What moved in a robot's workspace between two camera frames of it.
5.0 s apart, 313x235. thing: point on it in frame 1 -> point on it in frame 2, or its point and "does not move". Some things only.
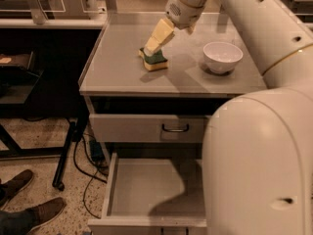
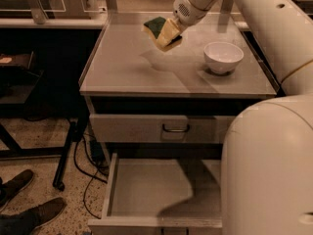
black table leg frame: (62, 152) does not move
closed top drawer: (148, 127) does not move
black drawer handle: (174, 130) does not move
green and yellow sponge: (156, 62) -> (154, 27)
